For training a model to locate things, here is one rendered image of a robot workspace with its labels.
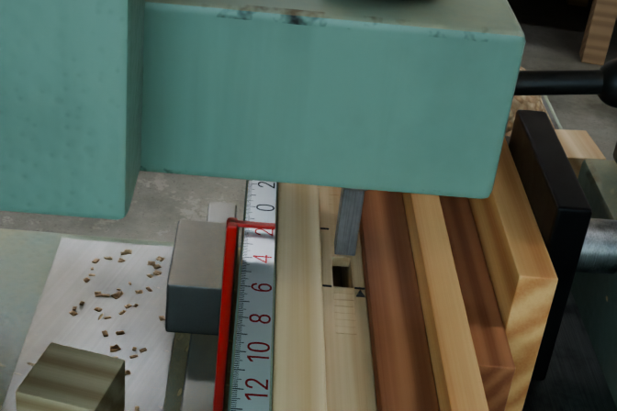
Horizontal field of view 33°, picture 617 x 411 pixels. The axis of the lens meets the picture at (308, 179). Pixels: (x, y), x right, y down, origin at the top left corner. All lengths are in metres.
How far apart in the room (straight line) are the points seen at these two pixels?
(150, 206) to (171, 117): 1.87
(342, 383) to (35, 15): 0.18
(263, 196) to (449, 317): 0.11
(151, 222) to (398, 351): 1.81
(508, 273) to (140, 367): 0.26
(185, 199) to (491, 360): 1.90
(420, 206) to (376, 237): 0.02
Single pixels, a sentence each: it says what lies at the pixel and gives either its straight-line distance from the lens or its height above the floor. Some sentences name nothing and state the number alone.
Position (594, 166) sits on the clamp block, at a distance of 0.54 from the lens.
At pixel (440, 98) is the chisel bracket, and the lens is 0.38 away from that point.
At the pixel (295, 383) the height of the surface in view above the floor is 0.95.
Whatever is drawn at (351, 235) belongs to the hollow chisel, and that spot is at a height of 0.96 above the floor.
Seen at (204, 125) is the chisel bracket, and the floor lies 1.02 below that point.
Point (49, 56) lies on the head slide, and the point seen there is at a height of 1.06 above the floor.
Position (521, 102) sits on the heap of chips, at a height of 0.92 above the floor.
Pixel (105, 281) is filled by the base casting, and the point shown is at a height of 0.80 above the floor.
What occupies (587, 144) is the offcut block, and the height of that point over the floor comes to 0.93.
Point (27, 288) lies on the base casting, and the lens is 0.67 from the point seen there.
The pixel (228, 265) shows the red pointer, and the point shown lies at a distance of 0.45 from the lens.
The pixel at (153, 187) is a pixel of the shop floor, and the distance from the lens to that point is 2.32.
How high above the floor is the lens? 1.20
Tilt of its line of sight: 30 degrees down
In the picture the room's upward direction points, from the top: 7 degrees clockwise
